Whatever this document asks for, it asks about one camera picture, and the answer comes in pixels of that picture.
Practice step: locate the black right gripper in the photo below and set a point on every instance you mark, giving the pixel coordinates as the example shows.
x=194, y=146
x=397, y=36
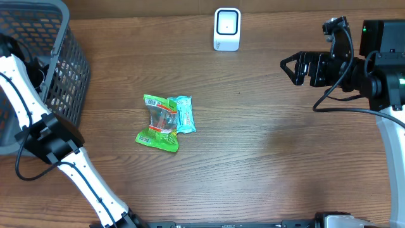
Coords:
x=316, y=59

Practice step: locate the teal wet wipes pack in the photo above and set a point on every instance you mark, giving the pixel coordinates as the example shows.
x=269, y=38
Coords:
x=185, y=115

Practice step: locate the green clear snack bag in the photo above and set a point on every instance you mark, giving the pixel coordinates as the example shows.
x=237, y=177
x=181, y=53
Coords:
x=161, y=132

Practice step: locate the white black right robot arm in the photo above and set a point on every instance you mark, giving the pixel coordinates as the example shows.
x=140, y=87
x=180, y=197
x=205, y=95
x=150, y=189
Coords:
x=377, y=74

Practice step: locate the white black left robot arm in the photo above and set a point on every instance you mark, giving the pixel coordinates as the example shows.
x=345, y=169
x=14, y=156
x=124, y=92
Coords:
x=56, y=141

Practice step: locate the white barcode scanner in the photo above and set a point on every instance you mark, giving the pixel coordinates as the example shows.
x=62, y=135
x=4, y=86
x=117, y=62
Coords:
x=226, y=33

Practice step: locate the dark grey plastic basket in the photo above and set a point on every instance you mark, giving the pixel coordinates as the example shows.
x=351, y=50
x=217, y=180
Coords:
x=43, y=33

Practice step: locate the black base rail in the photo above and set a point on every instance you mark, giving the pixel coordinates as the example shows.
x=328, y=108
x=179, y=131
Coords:
x=321, y=220

